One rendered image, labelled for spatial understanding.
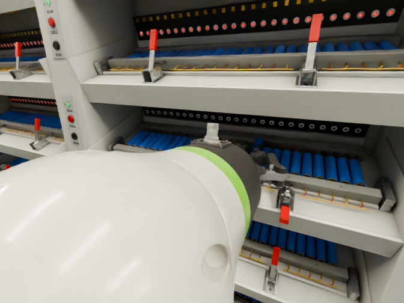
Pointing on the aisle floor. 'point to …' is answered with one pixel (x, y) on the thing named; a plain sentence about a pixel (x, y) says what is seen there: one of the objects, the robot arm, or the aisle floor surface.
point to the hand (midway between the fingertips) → (252, 153)
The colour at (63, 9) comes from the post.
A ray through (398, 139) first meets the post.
